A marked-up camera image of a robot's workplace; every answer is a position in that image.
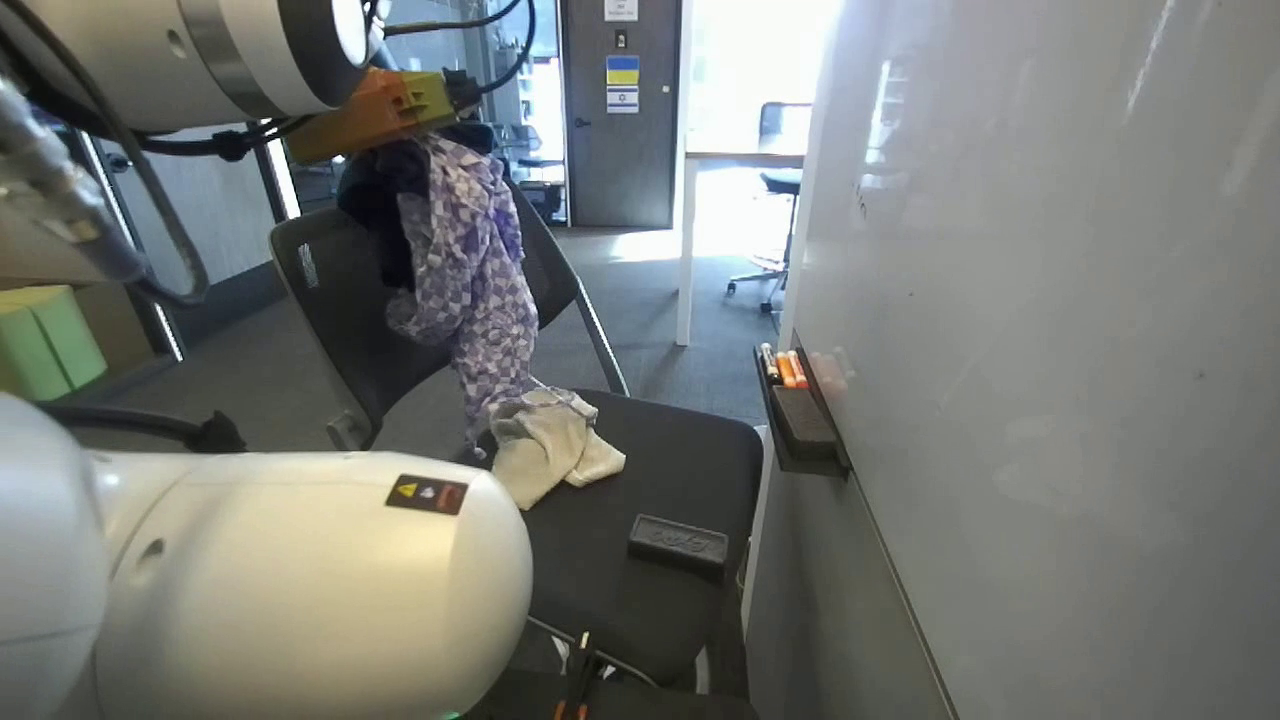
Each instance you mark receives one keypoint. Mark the white cream cloth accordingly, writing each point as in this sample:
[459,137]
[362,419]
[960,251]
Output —
[548,444]

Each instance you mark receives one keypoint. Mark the dark navy garment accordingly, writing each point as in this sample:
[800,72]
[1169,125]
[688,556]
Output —
[375,190]

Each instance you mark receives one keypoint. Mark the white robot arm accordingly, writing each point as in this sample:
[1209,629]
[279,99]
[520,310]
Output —
[222,587]

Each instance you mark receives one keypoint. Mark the orange marker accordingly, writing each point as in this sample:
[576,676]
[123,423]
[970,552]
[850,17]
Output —
[788,371]

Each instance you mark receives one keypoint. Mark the black mesh stool right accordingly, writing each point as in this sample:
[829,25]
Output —
[780,133]

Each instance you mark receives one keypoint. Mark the black marker tray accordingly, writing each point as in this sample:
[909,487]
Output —
[800,423]

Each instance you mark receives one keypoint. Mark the black whiteboard eraser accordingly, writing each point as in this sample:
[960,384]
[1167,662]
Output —
[677,542]

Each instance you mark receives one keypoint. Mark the dark gray door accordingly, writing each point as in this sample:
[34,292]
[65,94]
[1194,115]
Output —
[620,89]

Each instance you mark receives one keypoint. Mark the whiteboard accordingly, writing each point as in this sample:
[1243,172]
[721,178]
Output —
[1039,283]

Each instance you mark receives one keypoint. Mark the green foam block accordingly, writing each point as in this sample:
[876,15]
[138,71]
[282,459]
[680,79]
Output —
[44,341]

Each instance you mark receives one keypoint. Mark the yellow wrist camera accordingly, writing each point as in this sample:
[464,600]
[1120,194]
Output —
[380,110]

